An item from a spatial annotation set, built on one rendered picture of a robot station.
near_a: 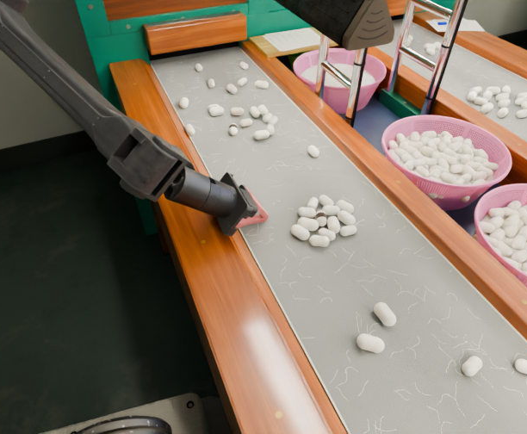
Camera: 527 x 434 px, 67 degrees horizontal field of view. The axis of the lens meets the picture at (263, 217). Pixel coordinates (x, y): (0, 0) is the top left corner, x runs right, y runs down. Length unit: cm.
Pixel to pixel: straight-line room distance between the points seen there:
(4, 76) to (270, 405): 195
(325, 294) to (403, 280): 13
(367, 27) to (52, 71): 45
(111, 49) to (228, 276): 88
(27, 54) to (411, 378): 70
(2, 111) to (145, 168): 176
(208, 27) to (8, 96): 123
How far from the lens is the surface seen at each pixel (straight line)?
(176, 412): 86
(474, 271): 72
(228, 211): 65
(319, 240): 69
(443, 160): 96
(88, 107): 63
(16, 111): 230
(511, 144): 105
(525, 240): 85
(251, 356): 56
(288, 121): 102
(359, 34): 62
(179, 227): 71
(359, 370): 59
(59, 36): 216
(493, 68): 147
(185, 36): 129
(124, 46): 134
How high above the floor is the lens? 127
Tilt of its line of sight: 44 degrees down
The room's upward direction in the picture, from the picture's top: straight up
